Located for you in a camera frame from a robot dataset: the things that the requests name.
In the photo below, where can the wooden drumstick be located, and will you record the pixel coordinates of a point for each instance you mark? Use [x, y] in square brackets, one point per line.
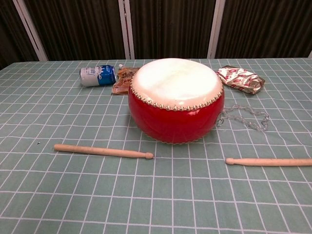
[102, 151]
[268, 161]

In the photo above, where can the red drum white skin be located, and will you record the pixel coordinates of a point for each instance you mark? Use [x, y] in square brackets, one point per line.
[170, 117]

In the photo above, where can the brown sauce pouch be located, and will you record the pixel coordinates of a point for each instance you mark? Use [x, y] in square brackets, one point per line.
[120, 83]

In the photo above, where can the blue white drink can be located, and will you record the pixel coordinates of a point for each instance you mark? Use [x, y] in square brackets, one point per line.
[97, 76]

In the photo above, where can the dark pleated screen panel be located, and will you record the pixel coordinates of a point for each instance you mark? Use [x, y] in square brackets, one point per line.
[170, 26]
[268, 26]
[9, 29]
[78, 26]

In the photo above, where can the silver red foil packet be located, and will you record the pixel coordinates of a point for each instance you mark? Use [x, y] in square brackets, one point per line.
[241, 78]

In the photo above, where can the green checked tablecloth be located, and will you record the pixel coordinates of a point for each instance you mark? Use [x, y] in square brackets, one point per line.
[73, 195]

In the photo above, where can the white screen frame post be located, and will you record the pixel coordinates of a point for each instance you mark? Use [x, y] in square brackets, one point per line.
[31, 31]
[215, 31]
[126, 36]

